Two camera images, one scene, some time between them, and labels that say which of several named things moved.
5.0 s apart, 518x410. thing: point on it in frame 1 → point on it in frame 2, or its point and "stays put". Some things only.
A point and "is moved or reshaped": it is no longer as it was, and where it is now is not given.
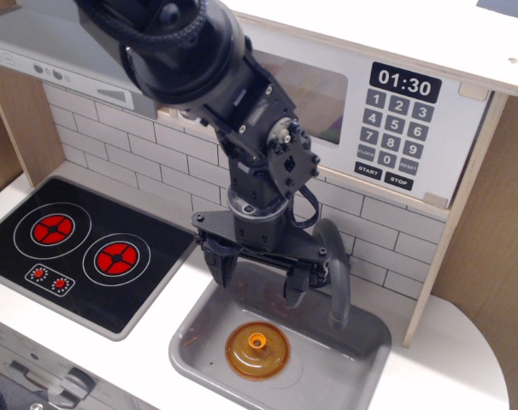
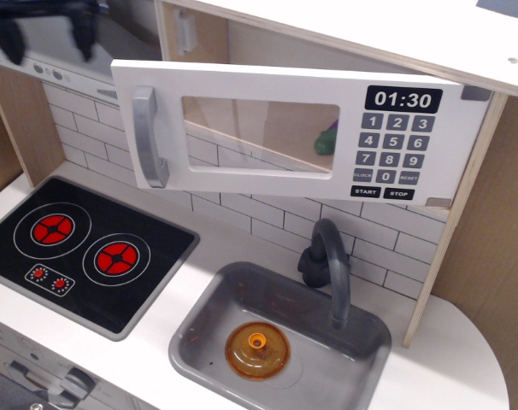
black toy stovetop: x=89 y=256 stays put
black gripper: x=279 y=239 → x=8 y=37
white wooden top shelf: x=459 y=40 stays put
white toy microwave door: x=391 y=115 is moved or reshaped
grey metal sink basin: x=327 y=368 stays put
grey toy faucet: x=332 y=233 stays put
